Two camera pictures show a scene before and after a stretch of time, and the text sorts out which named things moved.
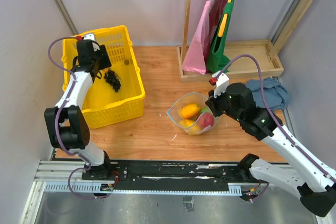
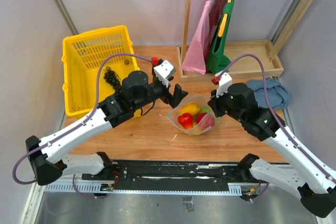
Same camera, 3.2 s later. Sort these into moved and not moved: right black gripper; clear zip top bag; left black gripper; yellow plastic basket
Moved: left black gripper
Not moved: right black gripper; clear zip top bag; yellow plastic basket
